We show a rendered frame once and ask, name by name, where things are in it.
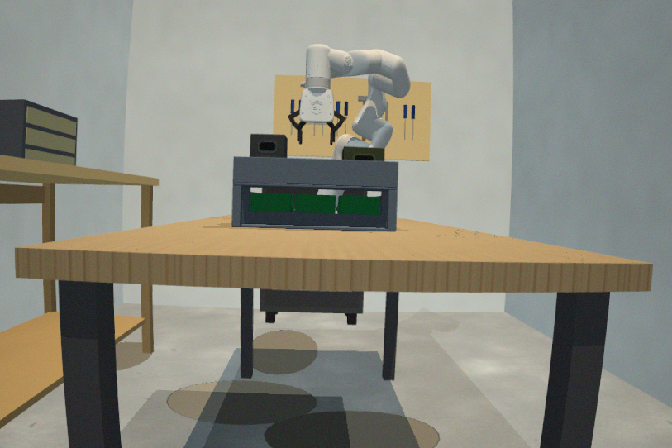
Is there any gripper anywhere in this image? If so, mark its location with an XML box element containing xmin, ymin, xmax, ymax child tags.
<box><xmin>288</xmin><ymin>87</ymin><xmax>346</xmax><ymax>145</ymax></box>

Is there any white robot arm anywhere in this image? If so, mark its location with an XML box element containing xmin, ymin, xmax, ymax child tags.
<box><xmin>300</xmin><ymin>45</ymin><xmax>411</xmax><ymax>160</ymax></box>

